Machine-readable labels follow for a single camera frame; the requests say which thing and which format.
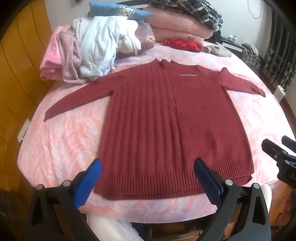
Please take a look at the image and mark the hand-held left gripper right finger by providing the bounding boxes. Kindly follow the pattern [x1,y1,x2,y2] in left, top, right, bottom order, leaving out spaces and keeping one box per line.
[193,158,271,241]

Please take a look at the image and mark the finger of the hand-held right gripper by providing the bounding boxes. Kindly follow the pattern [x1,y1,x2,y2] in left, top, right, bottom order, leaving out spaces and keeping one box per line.
[282,136,296,153]
[262,138,296,163]

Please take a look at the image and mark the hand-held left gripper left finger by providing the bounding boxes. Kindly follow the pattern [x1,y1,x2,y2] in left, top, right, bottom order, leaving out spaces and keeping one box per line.
[28,159,102,241]

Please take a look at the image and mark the dark red knit sweater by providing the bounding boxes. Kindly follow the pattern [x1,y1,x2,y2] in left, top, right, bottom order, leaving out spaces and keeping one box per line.
[43,58,266,201]

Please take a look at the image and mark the person's white trousers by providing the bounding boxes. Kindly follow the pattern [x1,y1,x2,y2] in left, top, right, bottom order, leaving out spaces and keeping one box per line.
[85,185,273,241]

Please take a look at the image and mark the white plastic strip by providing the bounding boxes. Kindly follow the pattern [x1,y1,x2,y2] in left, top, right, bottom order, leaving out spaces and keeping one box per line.
[17,119,31,141]

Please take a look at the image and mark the plaid shirt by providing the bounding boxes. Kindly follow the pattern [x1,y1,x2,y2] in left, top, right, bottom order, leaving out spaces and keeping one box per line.
[242,44,262,70]

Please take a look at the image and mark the dark slatted furniture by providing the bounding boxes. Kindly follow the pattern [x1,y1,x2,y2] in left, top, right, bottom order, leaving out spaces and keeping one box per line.
[265,9,296,90]

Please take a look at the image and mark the dark nightstand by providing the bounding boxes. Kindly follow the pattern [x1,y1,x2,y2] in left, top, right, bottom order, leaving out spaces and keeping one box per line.
[218,37,245,52]

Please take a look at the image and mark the mauve pink garment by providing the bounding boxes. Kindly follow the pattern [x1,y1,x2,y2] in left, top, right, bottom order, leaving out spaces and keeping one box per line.
[57,30,84,84]

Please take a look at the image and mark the bright pink towel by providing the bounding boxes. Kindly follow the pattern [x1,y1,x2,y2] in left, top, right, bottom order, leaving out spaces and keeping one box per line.
[39,26,64,80]

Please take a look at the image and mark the white crinkled garment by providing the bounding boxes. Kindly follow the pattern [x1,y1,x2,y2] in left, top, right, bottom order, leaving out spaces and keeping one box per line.
[73,16,141,78]

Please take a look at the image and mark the red patterned pouch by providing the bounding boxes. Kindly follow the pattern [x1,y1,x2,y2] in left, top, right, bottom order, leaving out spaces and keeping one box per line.
[164,37,203,53]

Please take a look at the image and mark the cream zip garment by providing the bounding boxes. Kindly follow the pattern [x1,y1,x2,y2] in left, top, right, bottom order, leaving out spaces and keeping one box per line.
[117,35,142,56]

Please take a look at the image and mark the purple patterned cloth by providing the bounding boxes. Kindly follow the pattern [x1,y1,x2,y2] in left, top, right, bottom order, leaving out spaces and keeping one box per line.
[117,22,156,59]

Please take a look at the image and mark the folded pink fleece blanket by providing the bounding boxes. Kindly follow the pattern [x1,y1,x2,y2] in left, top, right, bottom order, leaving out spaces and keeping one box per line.
[143,7,214,43]

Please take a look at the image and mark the dark plaid blanket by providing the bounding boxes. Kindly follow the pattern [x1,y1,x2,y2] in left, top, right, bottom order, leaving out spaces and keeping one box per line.
[148,0,223,32]

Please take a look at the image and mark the blue patterned pillow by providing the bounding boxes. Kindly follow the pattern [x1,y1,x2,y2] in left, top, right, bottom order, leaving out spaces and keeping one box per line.
[89,1,154,24]

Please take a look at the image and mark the white cord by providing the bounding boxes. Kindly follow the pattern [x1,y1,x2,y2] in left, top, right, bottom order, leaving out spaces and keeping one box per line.
[248,0,262,19]

